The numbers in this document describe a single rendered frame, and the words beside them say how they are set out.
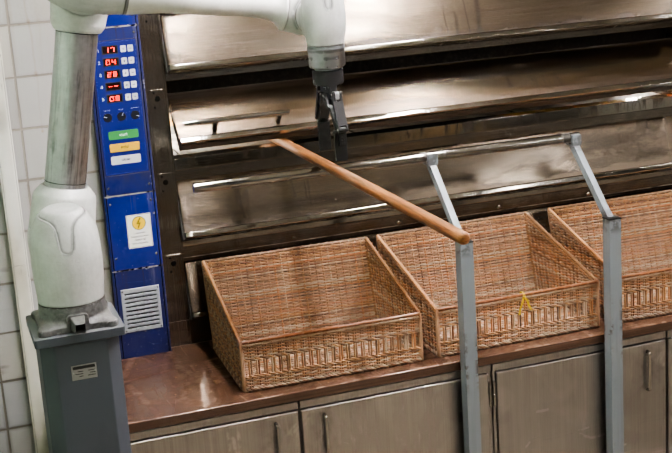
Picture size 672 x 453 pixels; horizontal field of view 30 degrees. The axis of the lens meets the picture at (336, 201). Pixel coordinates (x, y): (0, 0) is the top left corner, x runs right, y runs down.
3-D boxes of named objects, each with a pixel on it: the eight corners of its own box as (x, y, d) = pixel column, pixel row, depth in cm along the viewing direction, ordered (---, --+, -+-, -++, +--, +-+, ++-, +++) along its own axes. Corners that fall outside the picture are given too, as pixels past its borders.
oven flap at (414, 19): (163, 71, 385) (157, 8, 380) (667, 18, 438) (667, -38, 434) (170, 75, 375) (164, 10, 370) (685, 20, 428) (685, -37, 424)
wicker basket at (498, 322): (377, 313, 416) (372, 233, 409) (529, 287, 433) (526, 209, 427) (436, 359, 371) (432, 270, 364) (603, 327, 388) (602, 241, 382)
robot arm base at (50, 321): (40, 344, 279) (37, 320, 278) (30, 316, 299) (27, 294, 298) (122, 330, 285) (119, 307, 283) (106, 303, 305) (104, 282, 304)
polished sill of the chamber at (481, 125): (171, 168, 392) (169, 155, 391) (669, 103, 446) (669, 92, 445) (174, 171, 386) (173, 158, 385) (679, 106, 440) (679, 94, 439)
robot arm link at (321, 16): (353, 44, 297) (338, 38, 309) (349, -22, 293) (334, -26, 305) (309, 49, 294) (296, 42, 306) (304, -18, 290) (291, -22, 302)
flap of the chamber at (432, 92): (179, 151, 377) (165, 97, 387) (691, 87, 431) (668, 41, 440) (180, 146, 375) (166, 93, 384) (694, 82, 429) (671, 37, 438)
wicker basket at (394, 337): (206, 342, 399) (198, 259, 393) (373, 315, 415) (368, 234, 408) (241, 395, 354) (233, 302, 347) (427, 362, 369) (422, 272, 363)
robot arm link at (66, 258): (37, 312, 283) (25, 218, 278) (34, 290, 300) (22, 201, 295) (109, 302, 287) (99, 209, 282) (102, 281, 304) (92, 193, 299)
